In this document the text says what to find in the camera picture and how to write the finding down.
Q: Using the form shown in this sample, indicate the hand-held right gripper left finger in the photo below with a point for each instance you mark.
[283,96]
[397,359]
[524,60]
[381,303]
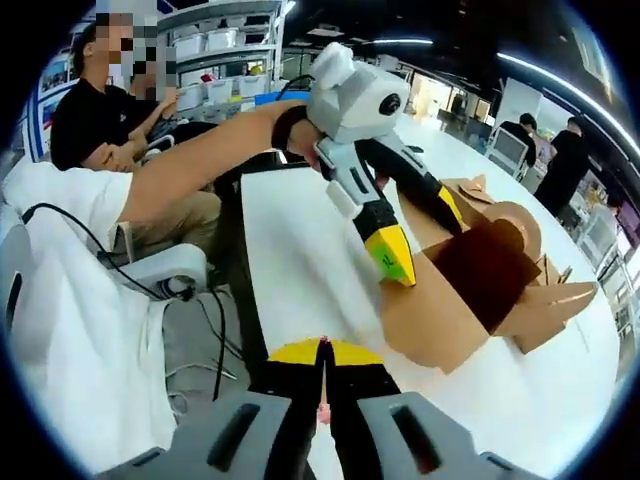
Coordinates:
[250,430]

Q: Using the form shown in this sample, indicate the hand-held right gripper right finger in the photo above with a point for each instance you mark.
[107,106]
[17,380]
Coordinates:
[390,430]

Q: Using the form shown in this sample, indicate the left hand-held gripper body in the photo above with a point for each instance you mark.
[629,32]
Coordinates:
[355,105]

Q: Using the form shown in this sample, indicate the brown kraft paper box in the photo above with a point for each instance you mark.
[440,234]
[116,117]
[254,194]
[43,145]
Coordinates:
[430,320]

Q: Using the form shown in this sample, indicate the group of white storage bins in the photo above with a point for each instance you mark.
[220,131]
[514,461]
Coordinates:
[222,37]

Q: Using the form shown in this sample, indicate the person's left hand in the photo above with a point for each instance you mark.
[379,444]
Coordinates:
[302,140]

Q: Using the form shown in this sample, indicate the person's right hand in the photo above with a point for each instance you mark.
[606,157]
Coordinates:
[325,415]

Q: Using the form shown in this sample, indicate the blue plastic object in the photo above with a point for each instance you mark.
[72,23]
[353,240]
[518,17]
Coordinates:
[275,97]

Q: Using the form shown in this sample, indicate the ceiling light strip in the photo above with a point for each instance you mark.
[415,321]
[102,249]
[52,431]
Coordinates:
[550,80]
[405,41]

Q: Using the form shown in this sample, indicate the white office chair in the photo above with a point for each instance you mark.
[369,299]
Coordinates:
[507,150]

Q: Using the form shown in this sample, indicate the person's grey trousers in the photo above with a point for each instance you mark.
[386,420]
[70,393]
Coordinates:
[195,345]

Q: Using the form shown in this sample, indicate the white storage shelf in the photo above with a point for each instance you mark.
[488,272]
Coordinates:
[225,52]

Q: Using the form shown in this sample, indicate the white chair armrest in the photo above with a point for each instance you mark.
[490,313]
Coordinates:
[170,262]
[160,145]

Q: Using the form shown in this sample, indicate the ceiling air conditioner unit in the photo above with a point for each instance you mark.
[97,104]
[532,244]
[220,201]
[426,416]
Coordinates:
[592,60]

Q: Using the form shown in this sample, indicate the purple screen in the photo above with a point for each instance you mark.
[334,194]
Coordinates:
[629,227]

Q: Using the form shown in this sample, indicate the grey chest device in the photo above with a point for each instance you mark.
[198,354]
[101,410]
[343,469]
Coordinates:
[22,260]

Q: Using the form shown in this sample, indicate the blue wall poster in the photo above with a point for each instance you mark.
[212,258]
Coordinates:
[50,85]

